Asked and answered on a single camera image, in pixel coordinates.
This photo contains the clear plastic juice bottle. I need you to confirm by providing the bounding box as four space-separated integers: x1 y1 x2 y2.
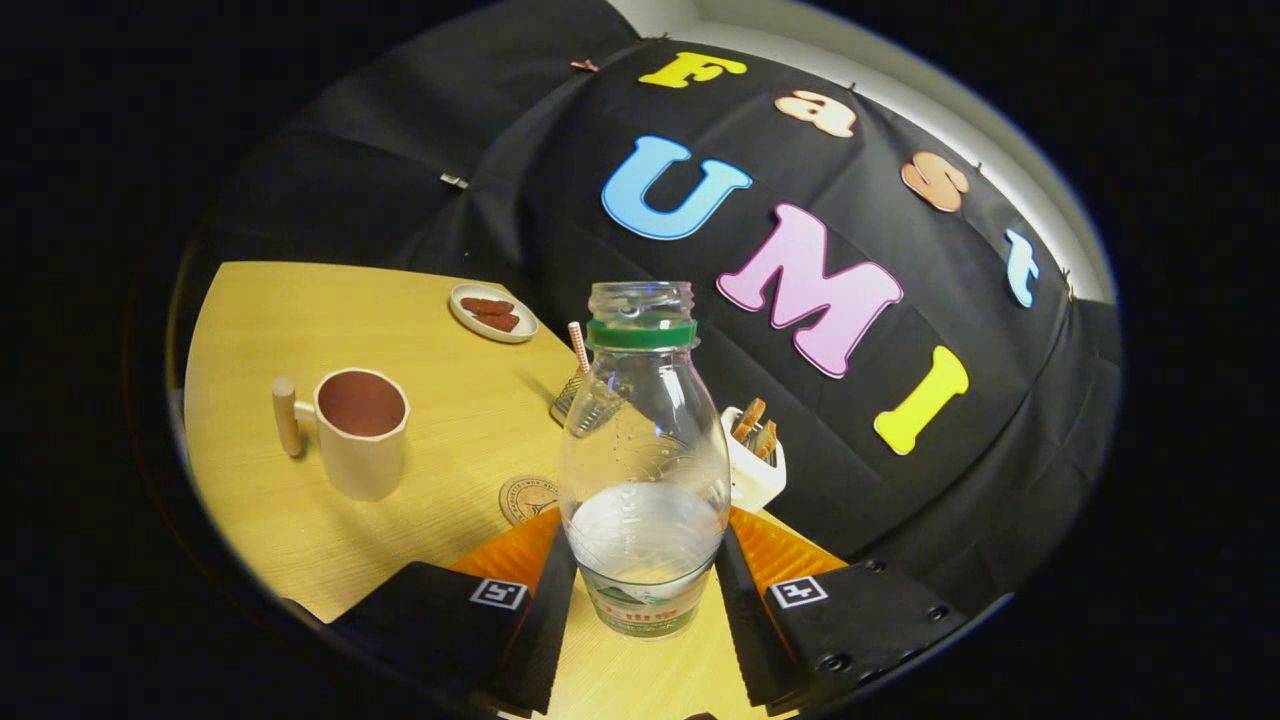
558 281 733 641

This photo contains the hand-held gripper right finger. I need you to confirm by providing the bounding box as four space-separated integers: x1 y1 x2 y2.
714 505 971 716

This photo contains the white toaster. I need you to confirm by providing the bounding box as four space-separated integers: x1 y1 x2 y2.
720 398 788 511

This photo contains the round white plate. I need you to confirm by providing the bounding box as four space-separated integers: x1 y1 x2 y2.
449 283 540 344

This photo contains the wooden table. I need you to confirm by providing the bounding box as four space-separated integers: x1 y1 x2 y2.
183 262 801 720

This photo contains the round cork coaster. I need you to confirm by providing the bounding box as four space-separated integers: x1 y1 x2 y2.
499 475 561 528

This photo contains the cream cup with wooden handle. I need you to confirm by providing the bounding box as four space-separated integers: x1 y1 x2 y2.
271 368 411 502

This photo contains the black backdrop cloth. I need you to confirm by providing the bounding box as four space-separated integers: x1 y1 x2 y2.
200 0 1126 621

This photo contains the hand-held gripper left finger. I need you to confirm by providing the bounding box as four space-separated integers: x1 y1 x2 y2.
325 508 581 717

